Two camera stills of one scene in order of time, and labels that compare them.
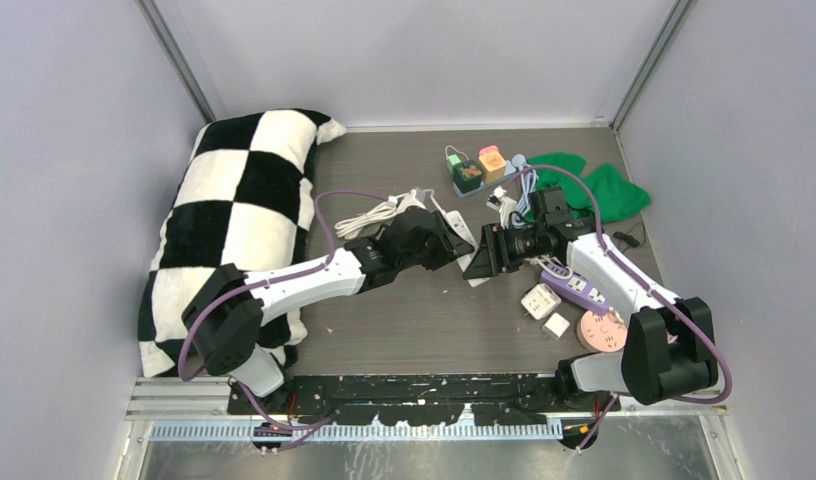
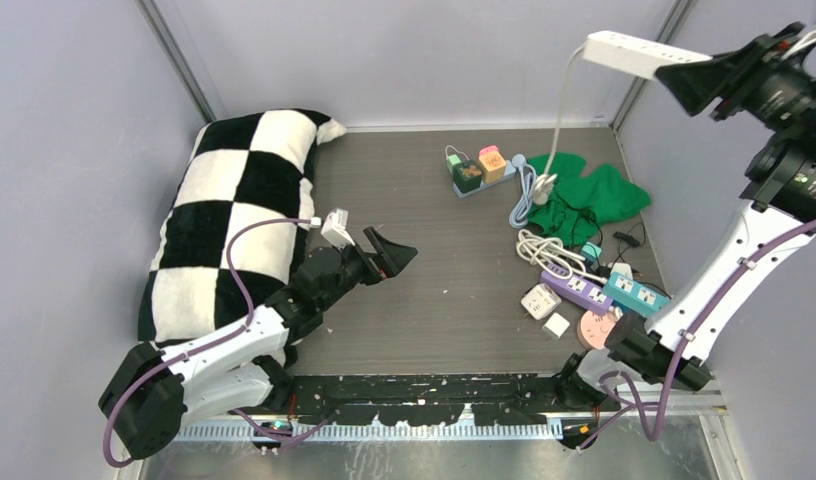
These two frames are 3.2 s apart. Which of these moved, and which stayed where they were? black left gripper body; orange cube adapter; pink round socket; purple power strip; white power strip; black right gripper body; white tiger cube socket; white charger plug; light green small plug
Moved: black left gripper body; black right gripper body; white power strip
Stayed: light green small plug; orange cube adapter; white charger plug; pink round socket; white tiger cube socket; purple power strip
